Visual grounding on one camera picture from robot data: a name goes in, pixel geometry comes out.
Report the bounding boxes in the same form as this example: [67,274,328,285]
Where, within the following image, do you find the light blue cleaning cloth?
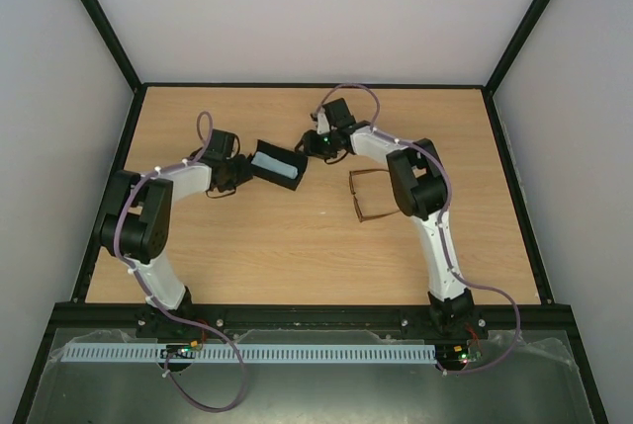
[251,151,299,180]

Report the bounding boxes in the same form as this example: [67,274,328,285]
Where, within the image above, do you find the black sunglasses case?
[248,139,308,191]

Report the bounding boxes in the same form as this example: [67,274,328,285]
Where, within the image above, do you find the brown translucent sunglasses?
[348,168,400,223]

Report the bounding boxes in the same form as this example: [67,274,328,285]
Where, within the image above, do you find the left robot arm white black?
[94,130,252,325]

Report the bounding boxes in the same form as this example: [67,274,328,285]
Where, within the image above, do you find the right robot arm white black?
[296,98,474,337]

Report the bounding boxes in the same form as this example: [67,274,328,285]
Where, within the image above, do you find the left controller board with leds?
[158,341,204,360]

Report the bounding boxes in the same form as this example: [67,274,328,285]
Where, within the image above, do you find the controller board with leds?
[158,341,204,360]
[435,342,483,368]

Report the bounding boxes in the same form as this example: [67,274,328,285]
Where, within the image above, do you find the right controller board with leds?
[435,342,483,368]

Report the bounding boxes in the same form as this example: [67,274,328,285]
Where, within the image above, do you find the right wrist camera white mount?
[311,111,330,135]

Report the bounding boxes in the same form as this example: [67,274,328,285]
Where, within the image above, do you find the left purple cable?
[113,111,247,412]

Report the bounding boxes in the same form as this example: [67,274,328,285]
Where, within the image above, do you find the purple cable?
[313,82,522,379]
[113,111,247,412]

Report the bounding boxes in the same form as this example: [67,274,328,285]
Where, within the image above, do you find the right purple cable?
[313,82,522,379]

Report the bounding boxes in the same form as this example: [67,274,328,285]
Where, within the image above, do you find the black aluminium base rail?
[51,300,575,341]

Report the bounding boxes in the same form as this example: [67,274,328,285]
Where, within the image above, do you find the light blue slotted cable duct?
[60,343,436,365]

